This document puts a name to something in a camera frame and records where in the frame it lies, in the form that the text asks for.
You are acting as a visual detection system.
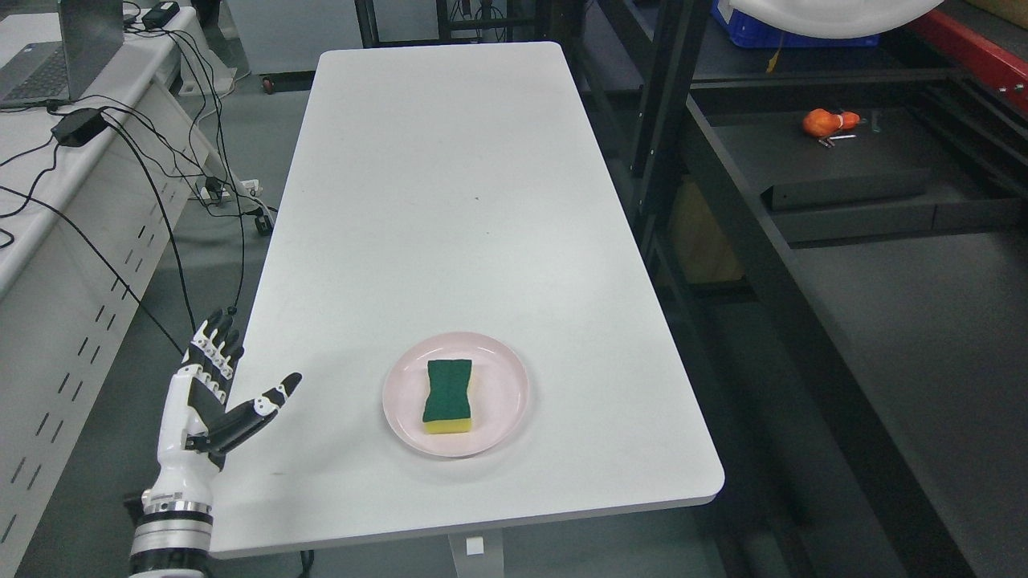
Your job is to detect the white side desk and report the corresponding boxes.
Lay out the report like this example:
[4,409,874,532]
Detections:
[1,7,224,577]

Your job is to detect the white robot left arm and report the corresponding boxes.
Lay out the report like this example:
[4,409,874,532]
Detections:
[129,489,214,577]

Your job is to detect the black power adapter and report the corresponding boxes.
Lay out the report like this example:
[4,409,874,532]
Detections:
[51,108,108,148]
[140,1,181,31]

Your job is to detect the black power adapter near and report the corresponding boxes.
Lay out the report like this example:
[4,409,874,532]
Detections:
[51,108,108,148]

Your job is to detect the white power strip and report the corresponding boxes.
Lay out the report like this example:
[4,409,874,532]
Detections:
[194,177,262,206]

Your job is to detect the white rectangular table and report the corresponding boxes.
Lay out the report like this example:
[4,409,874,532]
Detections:
[212,43,724,557]

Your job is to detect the green yellow sponge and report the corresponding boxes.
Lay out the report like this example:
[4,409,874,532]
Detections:
[423,359,473,434]

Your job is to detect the grey laptop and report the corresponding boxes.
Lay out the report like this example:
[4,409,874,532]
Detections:
[1,1,124,110]

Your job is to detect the blue plastic crate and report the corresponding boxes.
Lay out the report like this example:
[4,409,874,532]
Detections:
[710,1,881,49]

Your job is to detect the yellow cardboard box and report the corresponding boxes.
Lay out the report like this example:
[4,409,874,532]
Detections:
[669,177,744,284]

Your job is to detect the white round cover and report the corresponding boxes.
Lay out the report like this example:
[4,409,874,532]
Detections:
[729,1,940,39]

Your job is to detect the black metal rack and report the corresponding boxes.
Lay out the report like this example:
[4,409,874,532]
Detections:
[549,1,1026,577]

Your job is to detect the red metal beam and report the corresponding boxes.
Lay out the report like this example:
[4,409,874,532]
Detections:
[905,10,1027,113]

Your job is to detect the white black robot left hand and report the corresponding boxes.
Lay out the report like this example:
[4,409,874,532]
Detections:
[141,310,302,515]

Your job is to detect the black power adapter far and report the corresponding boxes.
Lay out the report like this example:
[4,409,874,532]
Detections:
[140,1,181,31]

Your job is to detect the pink round plate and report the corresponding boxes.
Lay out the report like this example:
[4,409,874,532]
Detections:
[381,332,530,458]

